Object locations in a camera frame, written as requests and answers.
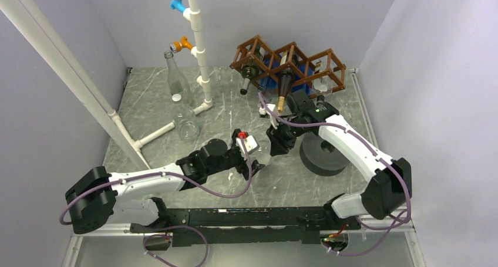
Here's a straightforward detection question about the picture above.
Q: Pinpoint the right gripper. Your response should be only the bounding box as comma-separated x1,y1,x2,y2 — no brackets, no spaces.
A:
266,115,307,156

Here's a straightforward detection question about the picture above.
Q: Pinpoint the green bottle grey cap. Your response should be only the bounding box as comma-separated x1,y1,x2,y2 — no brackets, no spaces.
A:
240,60,260,95

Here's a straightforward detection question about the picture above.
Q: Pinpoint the clear bottle dark label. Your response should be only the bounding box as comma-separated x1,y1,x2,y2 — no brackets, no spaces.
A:
164,50,196,107

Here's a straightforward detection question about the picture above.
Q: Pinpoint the large clear bottle white stopper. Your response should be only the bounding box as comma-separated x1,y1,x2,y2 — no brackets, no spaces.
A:
251,138,271,165

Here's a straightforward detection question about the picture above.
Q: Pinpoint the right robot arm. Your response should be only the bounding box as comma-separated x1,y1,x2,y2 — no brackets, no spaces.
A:
258,90,412,229

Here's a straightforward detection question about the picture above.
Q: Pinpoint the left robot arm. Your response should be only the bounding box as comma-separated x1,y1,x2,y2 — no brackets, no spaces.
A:
59,129,269,234

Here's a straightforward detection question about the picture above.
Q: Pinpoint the brown bottle gold foil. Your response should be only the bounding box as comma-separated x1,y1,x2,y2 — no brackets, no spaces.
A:
277,67,295,113

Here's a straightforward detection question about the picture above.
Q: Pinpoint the brown wooden wine rack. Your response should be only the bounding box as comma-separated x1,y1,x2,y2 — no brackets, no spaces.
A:
230,35,346,94

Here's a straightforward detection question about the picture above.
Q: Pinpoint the dark grey foam spool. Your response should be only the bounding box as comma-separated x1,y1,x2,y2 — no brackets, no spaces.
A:
300,133,350,177

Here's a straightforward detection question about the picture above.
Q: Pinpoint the clear glass jar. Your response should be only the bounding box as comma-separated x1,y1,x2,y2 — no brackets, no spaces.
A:
172,104,200,141

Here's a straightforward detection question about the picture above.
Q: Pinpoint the small silver cap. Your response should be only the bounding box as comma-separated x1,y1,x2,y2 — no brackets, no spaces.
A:
172,94,182,102

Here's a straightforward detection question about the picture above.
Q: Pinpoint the orange tap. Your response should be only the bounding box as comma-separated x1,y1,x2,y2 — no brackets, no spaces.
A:
170,36,194,53

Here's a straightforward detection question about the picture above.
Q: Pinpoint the white pvc pipe stand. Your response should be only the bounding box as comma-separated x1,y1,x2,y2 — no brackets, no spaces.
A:
132,0,214,151

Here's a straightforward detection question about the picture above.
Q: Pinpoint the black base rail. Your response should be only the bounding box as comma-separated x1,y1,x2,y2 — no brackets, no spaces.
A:
130,198,361,247

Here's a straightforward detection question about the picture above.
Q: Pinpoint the white diagonal frame pipe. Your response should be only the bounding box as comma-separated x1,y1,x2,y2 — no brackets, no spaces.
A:
1,0,150,170

